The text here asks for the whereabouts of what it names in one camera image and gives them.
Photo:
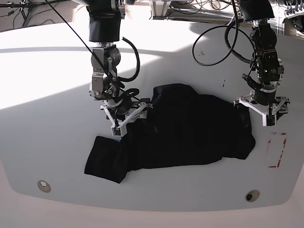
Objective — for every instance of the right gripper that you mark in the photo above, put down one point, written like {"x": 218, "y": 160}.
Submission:
{"x": 126, "y": 110}

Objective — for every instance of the red tape rectangle marking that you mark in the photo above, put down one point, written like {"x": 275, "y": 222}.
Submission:
{"x": 275, "y": 149}

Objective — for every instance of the table grommet hole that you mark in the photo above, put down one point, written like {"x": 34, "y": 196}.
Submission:
{"x": 44, "y": 186}
{"x": 252, "y": 196}

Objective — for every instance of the table grommet hole left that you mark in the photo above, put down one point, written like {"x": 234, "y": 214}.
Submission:
{"x": 44, "y": 186}

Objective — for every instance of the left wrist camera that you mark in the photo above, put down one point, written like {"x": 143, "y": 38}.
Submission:
{"x": 269, "y": 119}

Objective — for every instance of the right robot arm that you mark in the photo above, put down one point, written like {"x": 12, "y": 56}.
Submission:
{"x": 104, "y": 29}

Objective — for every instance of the table grommet hole right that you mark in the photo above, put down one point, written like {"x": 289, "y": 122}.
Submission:
{"x": 252, "y": 196}

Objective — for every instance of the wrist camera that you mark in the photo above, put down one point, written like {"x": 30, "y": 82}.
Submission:
{"x": 269, "y": 119}
{"x": 118, "y": 130}

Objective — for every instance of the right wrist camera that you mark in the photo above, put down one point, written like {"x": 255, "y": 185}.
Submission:
{"x": 118, "y": 130}

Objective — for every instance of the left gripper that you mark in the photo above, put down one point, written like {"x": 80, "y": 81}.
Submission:
{"x": 268, "y": 105}

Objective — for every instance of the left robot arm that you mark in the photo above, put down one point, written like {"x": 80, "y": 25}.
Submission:
{"x": 264, "y": 60}

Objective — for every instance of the black T-shirt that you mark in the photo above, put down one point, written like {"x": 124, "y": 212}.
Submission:
{"x": 182, "y": 128}

